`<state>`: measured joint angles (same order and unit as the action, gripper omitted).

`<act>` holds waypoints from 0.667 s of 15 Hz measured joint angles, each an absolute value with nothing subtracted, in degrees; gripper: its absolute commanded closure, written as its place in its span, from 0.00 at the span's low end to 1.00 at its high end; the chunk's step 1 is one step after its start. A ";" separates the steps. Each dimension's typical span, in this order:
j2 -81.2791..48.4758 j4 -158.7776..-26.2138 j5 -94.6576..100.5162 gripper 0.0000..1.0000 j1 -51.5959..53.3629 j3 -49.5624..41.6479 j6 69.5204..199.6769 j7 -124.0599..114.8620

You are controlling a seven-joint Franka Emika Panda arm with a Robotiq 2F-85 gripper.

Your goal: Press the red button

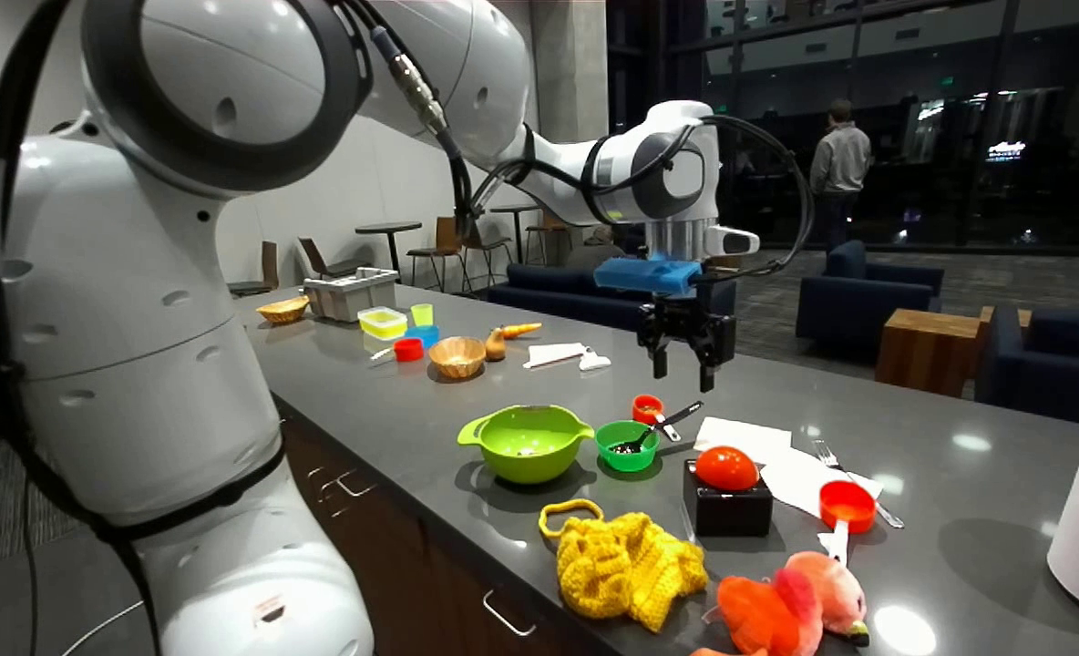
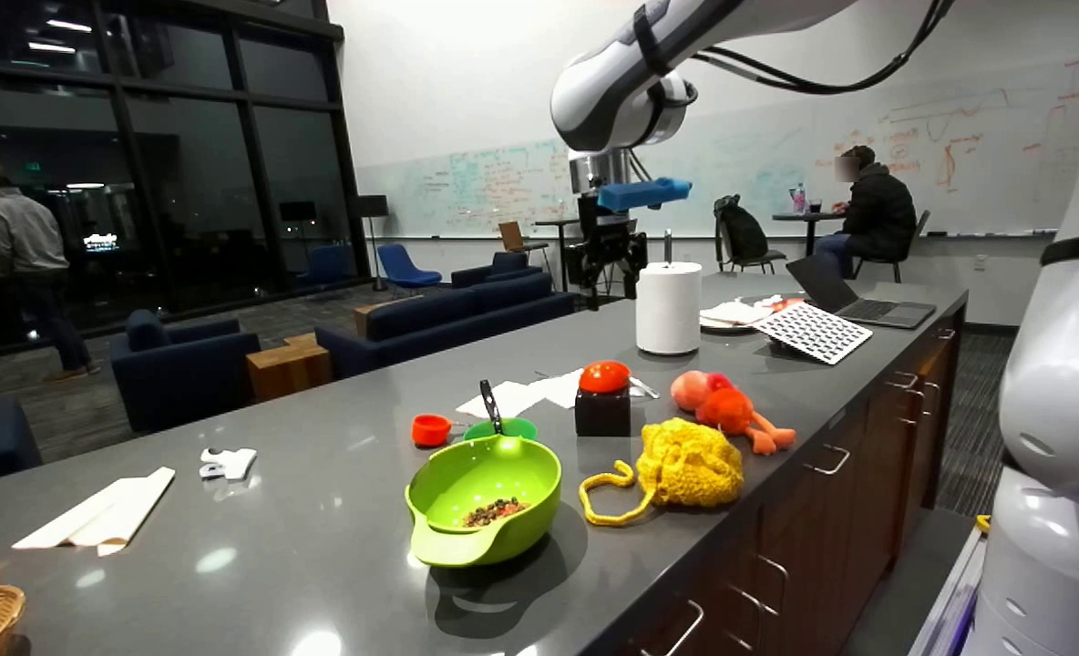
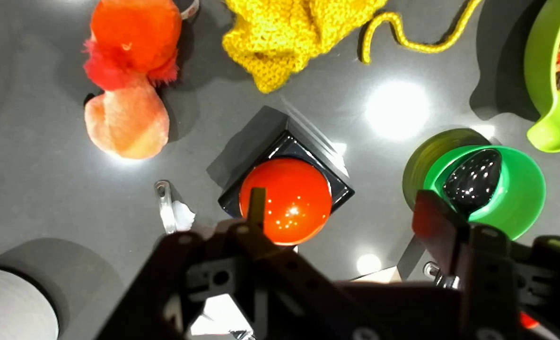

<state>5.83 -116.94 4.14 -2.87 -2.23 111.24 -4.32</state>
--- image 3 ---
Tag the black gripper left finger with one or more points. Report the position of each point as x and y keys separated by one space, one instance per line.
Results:
x=258 y=211

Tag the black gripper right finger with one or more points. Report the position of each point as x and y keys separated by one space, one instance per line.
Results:
x=442 y=237

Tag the black spoon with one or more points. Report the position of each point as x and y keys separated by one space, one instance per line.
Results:
x=476 y=181

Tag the small clear plastic wrapper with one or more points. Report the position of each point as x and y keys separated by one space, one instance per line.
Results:
x=175 y=211

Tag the small green cup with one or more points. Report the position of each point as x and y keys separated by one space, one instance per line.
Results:
x=519 y=196

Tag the white paper sheets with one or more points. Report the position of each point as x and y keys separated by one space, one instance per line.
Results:
x=217 y=319

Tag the yellow knitted bag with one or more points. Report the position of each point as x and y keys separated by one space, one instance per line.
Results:
x=292 y=31

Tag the green plastic bowl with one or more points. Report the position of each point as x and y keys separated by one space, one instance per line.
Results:
x=548 y=82

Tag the orange plush toy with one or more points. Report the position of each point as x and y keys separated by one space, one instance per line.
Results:
x=132 y=69

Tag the white paper towel roll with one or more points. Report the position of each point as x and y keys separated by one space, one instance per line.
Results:
x=9 y=309

